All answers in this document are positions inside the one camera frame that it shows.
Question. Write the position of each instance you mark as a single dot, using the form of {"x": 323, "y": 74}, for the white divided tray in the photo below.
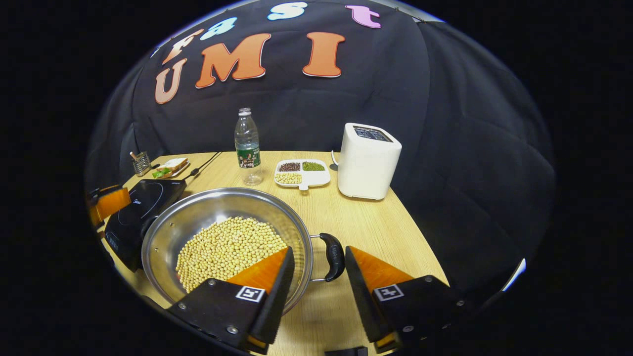
{"x": 316, "y": 178}

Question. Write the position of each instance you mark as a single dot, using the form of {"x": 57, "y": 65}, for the white toaster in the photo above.
{"x": 368, "y": 163}

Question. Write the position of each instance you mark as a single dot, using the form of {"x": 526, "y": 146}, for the black induction cooktop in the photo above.
{"x": 143, "y": 202}

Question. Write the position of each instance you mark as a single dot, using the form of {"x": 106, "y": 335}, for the small pile of soybeans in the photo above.
{"x": 288, "y": 178}

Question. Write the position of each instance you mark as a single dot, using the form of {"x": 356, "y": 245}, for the pile of dark red beans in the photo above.
{"x": 290, "y": 166}

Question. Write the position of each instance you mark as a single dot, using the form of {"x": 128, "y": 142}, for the black backdrop cloth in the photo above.
{"x": 445, "y": 148}

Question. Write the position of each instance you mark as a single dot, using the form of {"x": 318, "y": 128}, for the sandwich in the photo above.
{"x": 173, "y": 164}

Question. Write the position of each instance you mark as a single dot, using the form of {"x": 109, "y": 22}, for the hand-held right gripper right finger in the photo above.
{"x": 361, "y": 296}

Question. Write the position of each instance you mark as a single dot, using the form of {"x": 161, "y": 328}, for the pile of green mung beans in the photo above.
{"x": 313, "y": 166}

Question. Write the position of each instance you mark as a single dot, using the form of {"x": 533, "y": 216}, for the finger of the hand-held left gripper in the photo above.
{"x": 113, "y": 205}

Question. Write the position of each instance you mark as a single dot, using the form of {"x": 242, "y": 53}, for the clear plastic water bottle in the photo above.
{"x": 247, "y": 148}

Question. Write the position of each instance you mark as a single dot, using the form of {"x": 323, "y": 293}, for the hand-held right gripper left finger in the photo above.
{"x": 277, "y": 301}

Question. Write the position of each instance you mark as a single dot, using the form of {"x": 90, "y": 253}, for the large pile of soybeans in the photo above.
{"x": 227, "y": 247}

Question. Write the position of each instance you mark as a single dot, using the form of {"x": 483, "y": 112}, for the stainless steel pot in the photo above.
{"x": 198, "y": 217}

